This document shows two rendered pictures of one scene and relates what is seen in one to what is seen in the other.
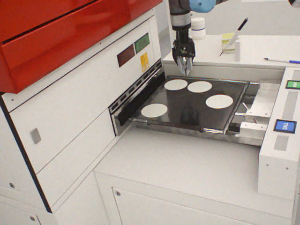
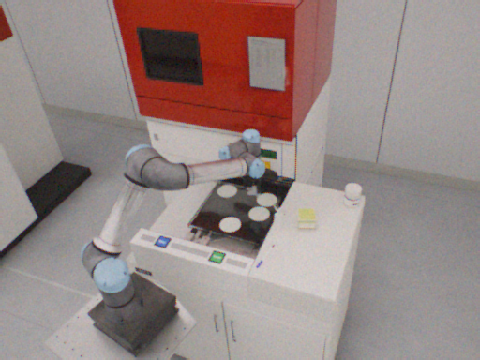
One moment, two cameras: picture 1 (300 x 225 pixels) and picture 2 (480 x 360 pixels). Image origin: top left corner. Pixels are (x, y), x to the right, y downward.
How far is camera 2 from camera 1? 2.09 m
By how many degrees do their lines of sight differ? 67
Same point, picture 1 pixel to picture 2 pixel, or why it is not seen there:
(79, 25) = (183, 111)
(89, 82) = (199, 140)
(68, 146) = (174, 156)
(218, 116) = (208, 223)
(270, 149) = (143, 232)
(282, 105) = (188, 246)
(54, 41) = (163, 108)
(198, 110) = (218, 213)
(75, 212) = not seen: hidden behind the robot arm
